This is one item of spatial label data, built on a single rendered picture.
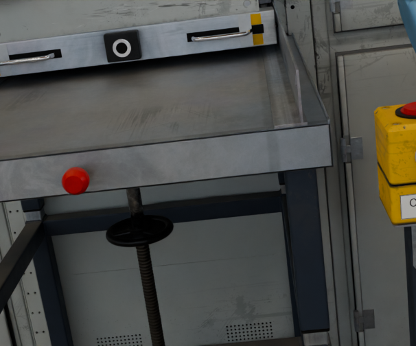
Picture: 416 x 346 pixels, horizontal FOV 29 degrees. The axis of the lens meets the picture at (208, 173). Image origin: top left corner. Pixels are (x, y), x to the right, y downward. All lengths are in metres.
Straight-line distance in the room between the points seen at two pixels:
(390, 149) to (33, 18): 0.88
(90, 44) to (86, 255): 0.55
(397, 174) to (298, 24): 0.91
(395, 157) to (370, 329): 1.13
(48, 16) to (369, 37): 0.63
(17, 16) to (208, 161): 0.61
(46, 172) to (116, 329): 0.91
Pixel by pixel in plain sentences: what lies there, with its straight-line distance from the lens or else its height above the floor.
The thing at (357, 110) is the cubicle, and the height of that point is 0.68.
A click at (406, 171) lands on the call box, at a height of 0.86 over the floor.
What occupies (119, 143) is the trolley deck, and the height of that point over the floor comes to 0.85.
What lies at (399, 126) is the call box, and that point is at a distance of 0.74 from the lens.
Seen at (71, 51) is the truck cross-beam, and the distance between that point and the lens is 1.46.
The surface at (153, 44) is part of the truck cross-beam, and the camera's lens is 1.43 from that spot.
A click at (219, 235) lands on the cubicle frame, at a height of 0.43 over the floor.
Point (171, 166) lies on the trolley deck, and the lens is 0.98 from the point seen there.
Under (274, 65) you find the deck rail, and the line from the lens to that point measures 1.32.
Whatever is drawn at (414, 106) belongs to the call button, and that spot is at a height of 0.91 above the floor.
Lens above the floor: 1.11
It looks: 18 degrees down
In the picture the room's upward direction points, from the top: 8 degrees counter-clockwise
